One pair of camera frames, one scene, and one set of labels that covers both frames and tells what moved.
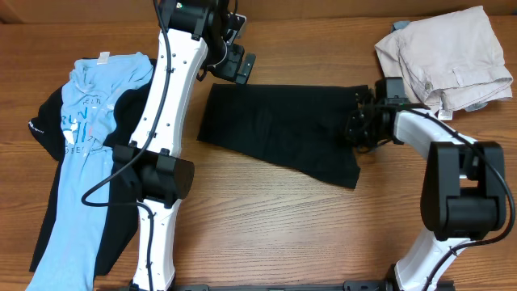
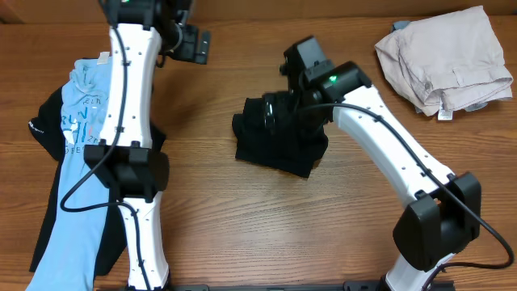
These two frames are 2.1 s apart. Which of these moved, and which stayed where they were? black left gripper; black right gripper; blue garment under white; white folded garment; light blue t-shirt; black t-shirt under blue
Moved: black left gripper; black right gripper
Stayed: black t-shirt under blue; white folded garment; light blue t-shirt; blue garment under white
